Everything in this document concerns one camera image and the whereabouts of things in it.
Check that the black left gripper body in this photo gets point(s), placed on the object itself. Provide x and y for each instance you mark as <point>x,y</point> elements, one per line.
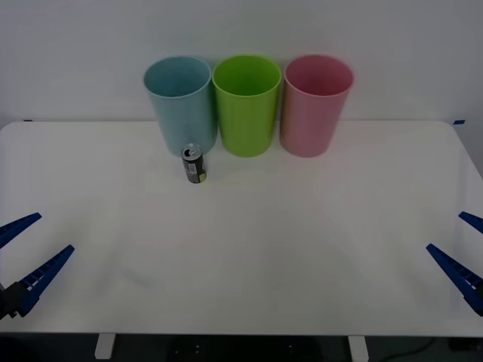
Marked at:
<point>7,301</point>

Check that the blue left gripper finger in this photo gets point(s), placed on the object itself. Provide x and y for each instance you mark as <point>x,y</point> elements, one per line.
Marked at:
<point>47,275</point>
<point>17,228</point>

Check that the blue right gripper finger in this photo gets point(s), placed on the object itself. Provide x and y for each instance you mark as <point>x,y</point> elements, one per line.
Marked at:
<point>458,273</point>
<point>474,221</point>

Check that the black drink can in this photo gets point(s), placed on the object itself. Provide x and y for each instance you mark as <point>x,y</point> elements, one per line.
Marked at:
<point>194,167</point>

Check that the white table leg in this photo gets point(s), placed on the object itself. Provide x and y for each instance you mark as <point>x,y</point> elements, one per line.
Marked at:
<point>358,347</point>
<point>104,346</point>

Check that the pink plastic bin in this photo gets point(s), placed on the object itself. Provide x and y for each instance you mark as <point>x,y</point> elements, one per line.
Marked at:
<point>309,124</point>

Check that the pale blue plastic bin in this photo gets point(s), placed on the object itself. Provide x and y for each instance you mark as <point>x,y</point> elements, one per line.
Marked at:
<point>188,117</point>

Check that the green plastic bin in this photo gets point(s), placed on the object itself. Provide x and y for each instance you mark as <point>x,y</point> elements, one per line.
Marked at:
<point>245,120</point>

